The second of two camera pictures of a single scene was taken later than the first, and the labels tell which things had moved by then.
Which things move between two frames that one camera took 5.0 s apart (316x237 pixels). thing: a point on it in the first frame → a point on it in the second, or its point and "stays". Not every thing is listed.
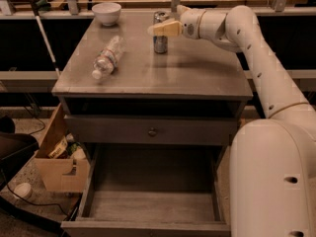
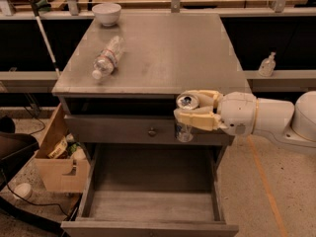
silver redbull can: (160, 42) → (185, 132)
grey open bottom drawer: (153, 191) stays
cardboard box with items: (63, 166) stays
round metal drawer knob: (152, 132) stays
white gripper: (190, 24) → (237, 112)
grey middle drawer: (150, 129) stays
